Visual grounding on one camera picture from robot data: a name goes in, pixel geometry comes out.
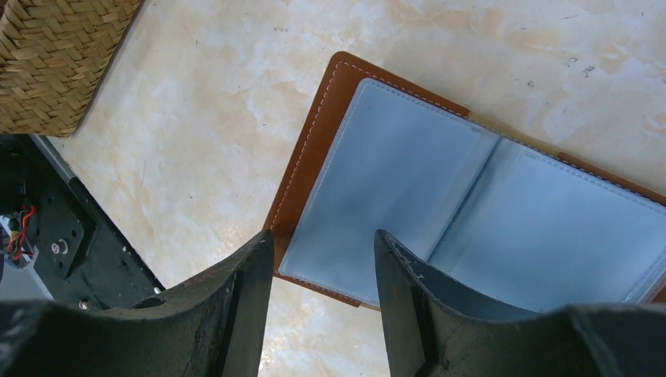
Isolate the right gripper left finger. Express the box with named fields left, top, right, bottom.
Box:
left=1, top=230, right=274, bottom=376

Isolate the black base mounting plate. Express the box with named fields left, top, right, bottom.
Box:
left=1, top=134, right=165, bottom=311

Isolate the woven straw divided tray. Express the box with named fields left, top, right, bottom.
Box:
left=1, top=0, right=142, bottom=137

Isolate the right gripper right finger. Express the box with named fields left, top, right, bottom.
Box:
left=374, top=230, right=665, bottom=376

